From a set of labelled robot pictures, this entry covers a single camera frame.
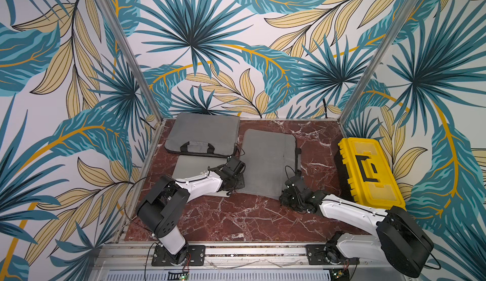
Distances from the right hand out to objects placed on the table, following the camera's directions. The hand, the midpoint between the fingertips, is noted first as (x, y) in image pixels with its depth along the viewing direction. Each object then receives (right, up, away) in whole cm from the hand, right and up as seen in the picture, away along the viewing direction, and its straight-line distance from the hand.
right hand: (280, 199), depth 87 cm
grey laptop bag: (-4, +18, +11) cm, 22 cm away
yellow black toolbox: (+35, +12, -8) cm, 38 cm away
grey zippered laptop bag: (-37, +30, +21) cm, 52 cm away
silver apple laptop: (-46, +14, +10) cm, 49 cm away
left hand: (-19, +6, +3) cm, 20 cm away
